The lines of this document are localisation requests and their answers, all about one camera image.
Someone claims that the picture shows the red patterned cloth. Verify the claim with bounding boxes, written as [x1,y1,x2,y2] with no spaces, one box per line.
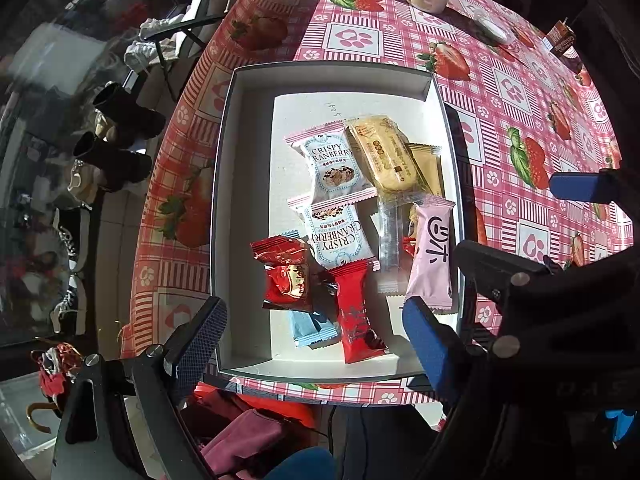
[30,342,83,413]

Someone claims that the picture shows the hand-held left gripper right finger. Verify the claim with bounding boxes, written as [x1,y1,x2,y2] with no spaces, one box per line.
[402,297,551,480]

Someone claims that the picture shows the long red snack bar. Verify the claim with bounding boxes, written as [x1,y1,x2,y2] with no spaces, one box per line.
[327,260,390,365]

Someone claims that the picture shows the clear snack packet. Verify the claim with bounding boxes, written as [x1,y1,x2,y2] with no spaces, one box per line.
[372,192,416,295]

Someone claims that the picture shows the strawberry print checked tablecloth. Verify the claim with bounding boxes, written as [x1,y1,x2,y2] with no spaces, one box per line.
[131,0,626,406]

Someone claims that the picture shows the yellow cake packet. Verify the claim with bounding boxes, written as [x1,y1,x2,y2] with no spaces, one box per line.
[346,115,423,195]

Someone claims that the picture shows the pink bag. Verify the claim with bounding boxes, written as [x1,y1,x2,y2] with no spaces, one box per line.
[200,407,296,480]

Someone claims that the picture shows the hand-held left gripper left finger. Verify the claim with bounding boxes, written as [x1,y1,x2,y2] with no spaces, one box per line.
[50,296,228,480]

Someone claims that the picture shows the clear plastic lid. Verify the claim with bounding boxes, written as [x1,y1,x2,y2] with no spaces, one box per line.
[470,7,516,45]

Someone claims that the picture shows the light blue snack packet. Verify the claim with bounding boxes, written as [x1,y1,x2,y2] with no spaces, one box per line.
[282,230,338,350]

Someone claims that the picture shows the red bag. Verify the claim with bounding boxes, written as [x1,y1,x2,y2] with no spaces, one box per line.
[192,382,318,431]

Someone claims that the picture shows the white blue cookie packet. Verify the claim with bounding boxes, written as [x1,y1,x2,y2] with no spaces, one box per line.
[285,127,377,207]
[289,199,380,273]

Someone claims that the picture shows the black boot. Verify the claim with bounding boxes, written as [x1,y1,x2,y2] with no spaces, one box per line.
[92,82,167,148]
[74,132,152,192]

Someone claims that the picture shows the white cardboard box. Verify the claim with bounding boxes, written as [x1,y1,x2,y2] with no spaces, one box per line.
[210,62,468,383]

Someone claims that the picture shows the gold snack packet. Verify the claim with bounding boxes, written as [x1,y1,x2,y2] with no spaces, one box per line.
[405,142,446,198]

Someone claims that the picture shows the brown curved handle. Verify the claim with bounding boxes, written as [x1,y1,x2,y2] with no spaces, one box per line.
[25,402,53,433]

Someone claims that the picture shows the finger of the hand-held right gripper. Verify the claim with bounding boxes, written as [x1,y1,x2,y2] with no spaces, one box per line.
[550,167,633,221]
[452,239,601,333]

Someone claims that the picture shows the pink snack packet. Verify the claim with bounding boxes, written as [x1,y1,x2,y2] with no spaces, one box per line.
[404,196,457,315]

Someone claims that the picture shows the brown drink carton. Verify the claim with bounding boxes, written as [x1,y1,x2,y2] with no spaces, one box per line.
[545,19,577,58]

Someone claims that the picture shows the person's right hand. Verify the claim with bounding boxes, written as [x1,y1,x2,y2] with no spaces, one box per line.
[604,409,637,443]

